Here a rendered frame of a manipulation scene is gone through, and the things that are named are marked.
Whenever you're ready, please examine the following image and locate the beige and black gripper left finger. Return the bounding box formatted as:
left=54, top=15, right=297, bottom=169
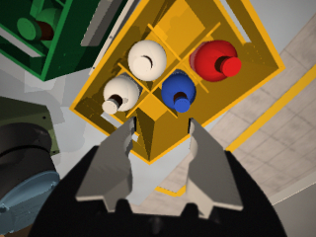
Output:
left=28, top=116, right=136, bottom=237

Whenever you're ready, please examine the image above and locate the white bottle with grey label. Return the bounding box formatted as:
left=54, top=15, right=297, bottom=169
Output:
left=103, top=72, right=143, bottom=115

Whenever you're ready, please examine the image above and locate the blue bottle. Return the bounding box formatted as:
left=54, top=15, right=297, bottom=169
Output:
left=161, top=69, right=197, bottom=113

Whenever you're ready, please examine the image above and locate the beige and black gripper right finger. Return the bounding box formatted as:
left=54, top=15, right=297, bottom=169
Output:
left=186, top=118, right=287, bottom=237

